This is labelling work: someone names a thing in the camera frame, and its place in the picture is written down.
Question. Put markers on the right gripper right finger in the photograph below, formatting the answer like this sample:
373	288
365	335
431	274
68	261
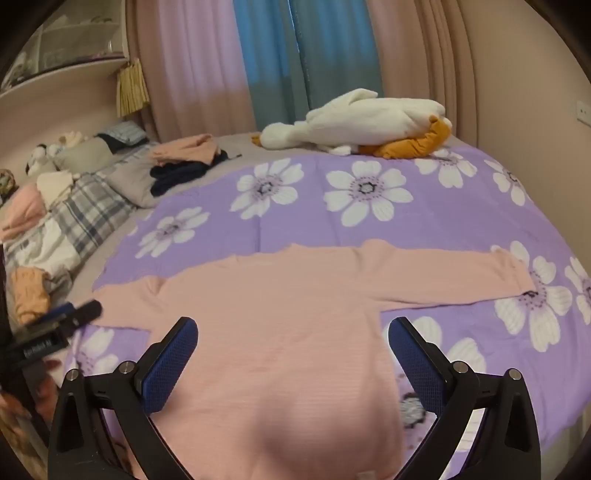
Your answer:
506	445

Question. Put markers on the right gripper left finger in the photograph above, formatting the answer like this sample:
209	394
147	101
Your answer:
80	444

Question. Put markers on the pink knit sweater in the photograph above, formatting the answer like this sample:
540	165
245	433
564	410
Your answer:
292	378

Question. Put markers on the orange cloth on bedside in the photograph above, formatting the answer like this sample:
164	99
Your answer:
31	300

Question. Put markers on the pink cloth on bedside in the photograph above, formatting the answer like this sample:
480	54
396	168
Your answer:
25	210

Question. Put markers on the grey pillow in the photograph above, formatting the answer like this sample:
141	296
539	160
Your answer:
132	180

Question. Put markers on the panda plush toy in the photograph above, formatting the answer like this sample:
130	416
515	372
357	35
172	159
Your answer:
40	156

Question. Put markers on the dark navy folded garment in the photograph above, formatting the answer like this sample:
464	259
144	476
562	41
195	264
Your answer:
170	175

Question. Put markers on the blue striped pillow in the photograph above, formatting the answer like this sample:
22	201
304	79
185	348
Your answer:
123	135

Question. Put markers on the folded pink garment on pile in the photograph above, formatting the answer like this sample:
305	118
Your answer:
199	148

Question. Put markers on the purple floral bedspread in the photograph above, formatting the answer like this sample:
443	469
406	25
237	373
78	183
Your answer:
458	200

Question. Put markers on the beige tassel hanging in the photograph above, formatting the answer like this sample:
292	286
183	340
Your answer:
131	91

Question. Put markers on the white goose plush toy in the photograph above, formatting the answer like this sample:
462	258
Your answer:
361	122

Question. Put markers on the wall shelf cabinet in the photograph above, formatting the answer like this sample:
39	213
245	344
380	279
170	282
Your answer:
79	31

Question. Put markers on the white wall socket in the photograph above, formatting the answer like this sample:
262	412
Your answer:
583	113

